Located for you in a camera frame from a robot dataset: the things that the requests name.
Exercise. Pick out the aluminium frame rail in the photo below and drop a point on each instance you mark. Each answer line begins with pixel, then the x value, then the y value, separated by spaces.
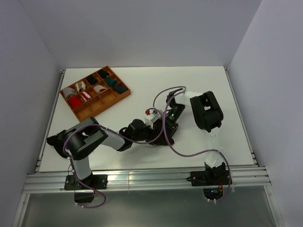
pixel 148 179

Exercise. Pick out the grey white rolled sock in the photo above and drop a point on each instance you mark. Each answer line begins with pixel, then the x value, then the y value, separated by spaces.
pixel 68 92

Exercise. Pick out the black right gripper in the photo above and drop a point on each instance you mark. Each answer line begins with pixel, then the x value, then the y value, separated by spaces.
pixel 172 127

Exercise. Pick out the dark teal rolled sock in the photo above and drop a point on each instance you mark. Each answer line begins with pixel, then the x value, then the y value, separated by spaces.
pixel 120 89

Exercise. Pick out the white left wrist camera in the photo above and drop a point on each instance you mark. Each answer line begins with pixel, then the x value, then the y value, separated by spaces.
pixel 152 116

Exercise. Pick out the beige brown rolled sock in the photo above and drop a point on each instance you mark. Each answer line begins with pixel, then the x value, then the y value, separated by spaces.
pixel 80 86

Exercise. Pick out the white red rolled sock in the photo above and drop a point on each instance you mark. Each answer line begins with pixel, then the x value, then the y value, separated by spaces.
pixel 99 89

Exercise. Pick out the orange wooden divider tray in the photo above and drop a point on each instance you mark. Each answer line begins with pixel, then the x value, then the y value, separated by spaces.
pixel 98 102

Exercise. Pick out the black patterned sock pile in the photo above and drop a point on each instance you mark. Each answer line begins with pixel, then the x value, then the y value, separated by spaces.
pixel 56 141

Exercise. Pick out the red white striped sock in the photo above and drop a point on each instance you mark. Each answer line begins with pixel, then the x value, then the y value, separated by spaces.
pixel 85 96

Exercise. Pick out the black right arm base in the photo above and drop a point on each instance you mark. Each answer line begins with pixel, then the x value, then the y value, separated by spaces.
pixel 217 179

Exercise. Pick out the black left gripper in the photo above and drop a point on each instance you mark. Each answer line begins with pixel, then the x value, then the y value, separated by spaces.
pixel 153 133

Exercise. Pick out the teal green rolled sock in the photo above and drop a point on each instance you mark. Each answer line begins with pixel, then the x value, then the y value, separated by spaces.
pixel 110 81

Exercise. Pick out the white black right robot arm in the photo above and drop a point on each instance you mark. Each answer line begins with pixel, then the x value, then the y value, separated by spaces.
pixel 208 117

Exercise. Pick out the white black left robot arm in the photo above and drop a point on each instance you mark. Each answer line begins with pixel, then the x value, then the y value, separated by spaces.
pixel 82 139

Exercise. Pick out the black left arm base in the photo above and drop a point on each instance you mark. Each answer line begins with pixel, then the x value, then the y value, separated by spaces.
pixel 93 181

